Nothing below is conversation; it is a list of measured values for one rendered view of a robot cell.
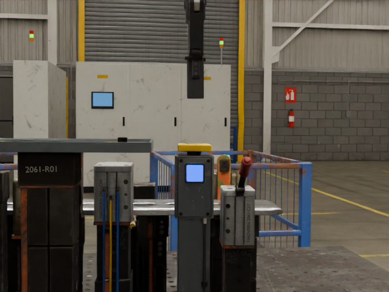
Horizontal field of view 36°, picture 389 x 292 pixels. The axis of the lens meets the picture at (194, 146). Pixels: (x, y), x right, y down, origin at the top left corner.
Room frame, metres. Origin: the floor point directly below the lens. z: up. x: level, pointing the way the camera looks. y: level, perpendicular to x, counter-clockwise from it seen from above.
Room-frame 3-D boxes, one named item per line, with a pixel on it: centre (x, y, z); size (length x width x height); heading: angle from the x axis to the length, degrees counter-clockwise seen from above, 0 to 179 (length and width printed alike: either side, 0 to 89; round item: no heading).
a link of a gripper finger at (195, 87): (1.09, 0.00, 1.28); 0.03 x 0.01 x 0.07; 93
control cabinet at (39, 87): (10.17, 2.59, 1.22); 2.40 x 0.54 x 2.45; 6
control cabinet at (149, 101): (9.54, 0.66, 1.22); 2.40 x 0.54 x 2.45; 100
